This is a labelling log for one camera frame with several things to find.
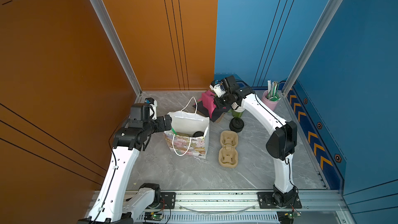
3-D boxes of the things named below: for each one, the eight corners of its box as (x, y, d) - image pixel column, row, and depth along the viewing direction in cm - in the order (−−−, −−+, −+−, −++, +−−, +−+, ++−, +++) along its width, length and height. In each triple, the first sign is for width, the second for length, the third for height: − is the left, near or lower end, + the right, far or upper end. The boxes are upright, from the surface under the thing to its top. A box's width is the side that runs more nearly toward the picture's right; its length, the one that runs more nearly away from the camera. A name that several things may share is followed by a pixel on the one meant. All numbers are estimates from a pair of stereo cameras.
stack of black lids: (230, 132, 99) (231, 128, 95) (228, 121, 104) (229, 117, 101) (243, 132, 99) (245, 128, 95) (241, 121, 104) (242, 117, 101)
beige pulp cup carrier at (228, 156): (218, 167, 85) (219, 164, 81) (220, 133, 98) (220, 129, 94) (237, 169, 84) (239, 166, 80) (236, 135, 98) (237, 131, 93)
